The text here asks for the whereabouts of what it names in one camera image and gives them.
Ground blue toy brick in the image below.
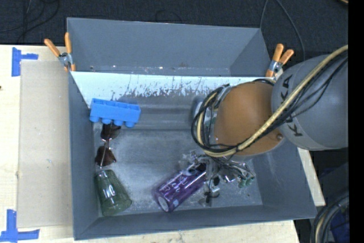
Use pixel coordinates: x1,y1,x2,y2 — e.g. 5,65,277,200
89,97,142,129

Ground brown lens sunglasses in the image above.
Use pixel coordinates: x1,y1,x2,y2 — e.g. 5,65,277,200
94,122,123,169

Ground green clear plastic cup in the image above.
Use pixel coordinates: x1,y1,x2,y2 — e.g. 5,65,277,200
93,168,133,217

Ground grey metal bin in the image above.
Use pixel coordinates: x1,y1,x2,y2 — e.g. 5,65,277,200
65,17,319,241

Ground purple clear plastic cup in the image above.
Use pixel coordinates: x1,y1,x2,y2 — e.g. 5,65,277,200
153,163,208,213

